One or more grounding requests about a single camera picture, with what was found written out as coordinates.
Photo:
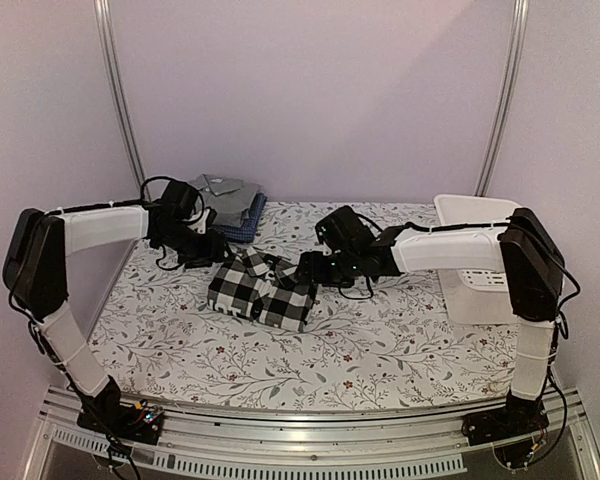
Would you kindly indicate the white plastic basket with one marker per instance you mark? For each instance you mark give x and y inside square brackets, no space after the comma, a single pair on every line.
[475,296]

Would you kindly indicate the aluminium frame post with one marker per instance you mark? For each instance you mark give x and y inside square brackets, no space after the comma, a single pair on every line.
[510,75]
[105,28]

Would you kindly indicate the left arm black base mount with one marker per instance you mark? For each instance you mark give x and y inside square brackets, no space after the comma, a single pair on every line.
[138,423]

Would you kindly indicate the left aluminium frame post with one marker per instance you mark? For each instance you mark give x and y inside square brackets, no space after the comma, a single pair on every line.
[105,28]

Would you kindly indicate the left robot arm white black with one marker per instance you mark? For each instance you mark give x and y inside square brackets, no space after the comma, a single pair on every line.
[35,275]

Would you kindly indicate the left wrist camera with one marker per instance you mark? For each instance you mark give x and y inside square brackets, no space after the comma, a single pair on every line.
[187,206]

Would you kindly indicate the blue checkered shirt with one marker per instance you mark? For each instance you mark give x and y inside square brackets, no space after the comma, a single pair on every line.
[246,232]

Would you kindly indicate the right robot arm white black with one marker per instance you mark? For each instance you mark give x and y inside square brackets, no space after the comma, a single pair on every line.
[518,246]

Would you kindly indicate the right aluminium frame post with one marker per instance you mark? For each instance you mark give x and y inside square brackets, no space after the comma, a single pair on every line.
[510,75]

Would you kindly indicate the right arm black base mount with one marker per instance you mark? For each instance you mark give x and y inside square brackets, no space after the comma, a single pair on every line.
[517,417]

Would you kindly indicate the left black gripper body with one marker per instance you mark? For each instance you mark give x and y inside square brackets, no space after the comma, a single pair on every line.
[193,249]

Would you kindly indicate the aluminium front rail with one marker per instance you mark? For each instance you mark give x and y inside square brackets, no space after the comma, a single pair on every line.
[213,442]

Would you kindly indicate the grey polo shirt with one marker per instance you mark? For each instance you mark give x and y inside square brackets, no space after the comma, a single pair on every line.
[231,198]

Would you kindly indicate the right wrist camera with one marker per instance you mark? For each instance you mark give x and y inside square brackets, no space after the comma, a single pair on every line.
[342,230]

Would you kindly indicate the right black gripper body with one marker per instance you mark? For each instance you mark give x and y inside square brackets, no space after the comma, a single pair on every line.
[341,273]

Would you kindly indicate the black white checkered shirt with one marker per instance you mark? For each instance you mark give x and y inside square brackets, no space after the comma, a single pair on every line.
[261,288]

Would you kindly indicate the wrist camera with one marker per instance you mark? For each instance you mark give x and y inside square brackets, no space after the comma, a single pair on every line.
[187,206]
[342,230]

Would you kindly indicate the floral patterned table cloth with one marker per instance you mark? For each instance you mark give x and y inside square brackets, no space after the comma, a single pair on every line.
[391,345]

